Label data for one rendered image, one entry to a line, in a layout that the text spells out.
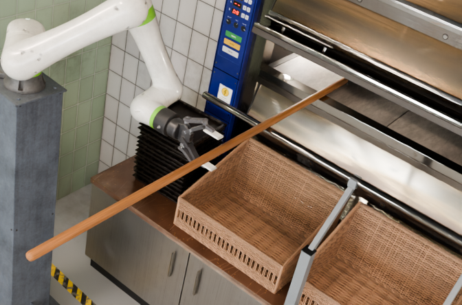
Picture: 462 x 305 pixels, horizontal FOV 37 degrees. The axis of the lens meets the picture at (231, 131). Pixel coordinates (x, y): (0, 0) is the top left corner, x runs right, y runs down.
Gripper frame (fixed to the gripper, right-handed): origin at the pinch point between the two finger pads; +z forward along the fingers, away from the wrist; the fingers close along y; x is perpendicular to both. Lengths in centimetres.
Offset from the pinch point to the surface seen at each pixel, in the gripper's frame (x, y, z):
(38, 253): 77, 0, 1
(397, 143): -69, 2, 39
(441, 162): -69, 1, 58
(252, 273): -19, 58, 18
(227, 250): -19, 56, 4
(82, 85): -49, 48, -120
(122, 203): 45.7, -0.9, 0.9
